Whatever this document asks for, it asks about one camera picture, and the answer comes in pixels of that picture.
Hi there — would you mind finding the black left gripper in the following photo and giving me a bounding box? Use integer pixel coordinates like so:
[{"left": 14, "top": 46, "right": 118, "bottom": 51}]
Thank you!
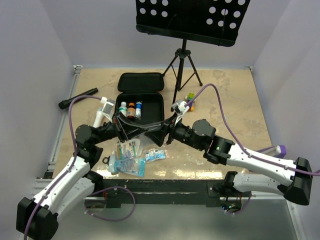
[{"left": 92, "top": 111, "right": 148, "bottom": 145}]

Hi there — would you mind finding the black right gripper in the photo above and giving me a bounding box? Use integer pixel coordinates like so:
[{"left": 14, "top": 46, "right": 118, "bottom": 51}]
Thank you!
[{"left": 145, "top": 111, "right": 204, "bottom": 151}]

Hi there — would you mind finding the bandage strips plastic bag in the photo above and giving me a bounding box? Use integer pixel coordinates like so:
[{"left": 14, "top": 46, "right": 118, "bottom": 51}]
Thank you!
[{"left": 115, "top": 138, "right": 143, "bottom": 160}]

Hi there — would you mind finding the brown medicine bottle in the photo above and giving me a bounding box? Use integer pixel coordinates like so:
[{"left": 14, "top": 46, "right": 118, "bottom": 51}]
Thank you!
[{"left": 126, "top": 102, "right": 136, "bottom": 119}]

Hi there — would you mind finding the white green medicine bottle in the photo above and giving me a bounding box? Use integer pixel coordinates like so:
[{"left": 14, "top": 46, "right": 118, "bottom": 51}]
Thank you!
[{"left": 118, "top": 101, "right": 128, "bottom": 117}]

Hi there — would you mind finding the white blue medicine bottle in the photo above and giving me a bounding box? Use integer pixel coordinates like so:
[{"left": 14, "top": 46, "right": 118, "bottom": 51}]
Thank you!
[{"left": 135, "top": 102, "right": 142, "bottom": 119}]

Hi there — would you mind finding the red black medicine kit case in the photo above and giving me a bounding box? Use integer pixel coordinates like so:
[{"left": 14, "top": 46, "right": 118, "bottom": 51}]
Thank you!
[{"left": 114, "top": 72, "right": 165, "bottom": 125}]

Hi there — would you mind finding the white gauze plastic bag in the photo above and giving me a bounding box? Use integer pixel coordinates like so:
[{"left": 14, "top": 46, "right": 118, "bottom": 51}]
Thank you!
[{"left": 136, "top": 133, "right": 153, "bottom": 146}]

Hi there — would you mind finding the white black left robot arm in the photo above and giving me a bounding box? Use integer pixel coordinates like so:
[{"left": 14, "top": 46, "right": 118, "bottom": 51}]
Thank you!
[{"left": 16, "top": 113, "right": 153, "bottom": 240}]

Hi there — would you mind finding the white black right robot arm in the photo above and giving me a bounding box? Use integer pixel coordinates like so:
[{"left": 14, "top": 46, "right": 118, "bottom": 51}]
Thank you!
[{"left": 145, "top": 119, "right": 313, "bottom": 206}]

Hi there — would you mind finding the blue wipes packet bag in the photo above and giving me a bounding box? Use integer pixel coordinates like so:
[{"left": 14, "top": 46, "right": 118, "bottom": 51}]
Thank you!
[{"left": 144, "top": 148, "right": 167, "bottom": 163}]

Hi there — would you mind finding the blue medical pouch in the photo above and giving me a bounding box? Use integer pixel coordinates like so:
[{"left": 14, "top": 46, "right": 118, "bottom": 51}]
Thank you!
[{"left": 108, "top": 155, "right": 146, "bottom": 177}]

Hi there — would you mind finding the colourful toy block car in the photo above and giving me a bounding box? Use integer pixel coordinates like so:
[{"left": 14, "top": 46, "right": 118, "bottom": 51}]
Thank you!
[{"left": 184, "top": 92, "right": 195, "bottom": 112}]

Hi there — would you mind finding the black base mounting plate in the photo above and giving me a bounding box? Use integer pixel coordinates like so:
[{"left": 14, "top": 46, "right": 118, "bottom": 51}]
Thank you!
[{"left": 86, "top": 179, "right": 249, "bottom": 208}]

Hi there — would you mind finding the black flashlight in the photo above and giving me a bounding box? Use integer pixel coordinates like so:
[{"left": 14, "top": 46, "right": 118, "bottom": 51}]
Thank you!
[{"left": 58, "top": 88, "right": 99, "bottom": 110}]

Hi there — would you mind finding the purple white device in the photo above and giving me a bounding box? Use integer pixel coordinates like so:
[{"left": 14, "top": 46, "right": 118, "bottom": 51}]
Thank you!
[{"left": 252, "top": 145, "right": 287, "bottom": 162}]

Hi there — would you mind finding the black music stand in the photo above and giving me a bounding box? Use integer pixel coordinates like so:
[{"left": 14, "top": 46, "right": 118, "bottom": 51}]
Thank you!
[{"left": 134, "top": 0, "right": 252, "bottom": 113}]

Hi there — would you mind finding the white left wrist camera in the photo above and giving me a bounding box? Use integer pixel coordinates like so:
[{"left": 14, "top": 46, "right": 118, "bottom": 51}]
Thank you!
[{"left": 99, "top": 97, "right": 115, "bottom": 122}]

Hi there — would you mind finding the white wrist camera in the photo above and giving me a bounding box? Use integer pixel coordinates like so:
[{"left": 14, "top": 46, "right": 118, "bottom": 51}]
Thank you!
[
  {"left": 99, "top": 97, "right": 115, "bottom": 122},
  {"left": 171, "top": 100, "right": 190, "bottom": 122}
]

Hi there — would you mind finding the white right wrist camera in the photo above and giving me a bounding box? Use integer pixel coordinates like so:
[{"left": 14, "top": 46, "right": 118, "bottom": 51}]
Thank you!
[{"left": 171, "top": 100, "right": 190, "bottom": 122}]

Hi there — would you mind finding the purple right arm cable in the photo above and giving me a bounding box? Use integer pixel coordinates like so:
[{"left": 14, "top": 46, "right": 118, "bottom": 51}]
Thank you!
[{"left": 186, "top": 83, "right": 320, "bottom": 216}]

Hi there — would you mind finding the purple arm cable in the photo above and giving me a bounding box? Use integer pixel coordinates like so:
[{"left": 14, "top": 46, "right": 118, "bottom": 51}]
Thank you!
[
  {"left": 186, "top": 83, "right": 320, "bottom": 216},
  {"left": 23, "top": 95, "right": 137, "bottom": 240}
]

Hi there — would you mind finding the aluminium frame rail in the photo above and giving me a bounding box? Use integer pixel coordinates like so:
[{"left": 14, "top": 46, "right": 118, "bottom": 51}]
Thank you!
[{"left": 31, "top": 65, "right": 83, "bottom": 197}]

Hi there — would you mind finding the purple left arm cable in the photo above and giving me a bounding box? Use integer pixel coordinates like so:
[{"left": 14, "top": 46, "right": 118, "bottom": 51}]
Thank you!
[{"left": 23, "top": 95, "right": 137, "bottom": 240}]

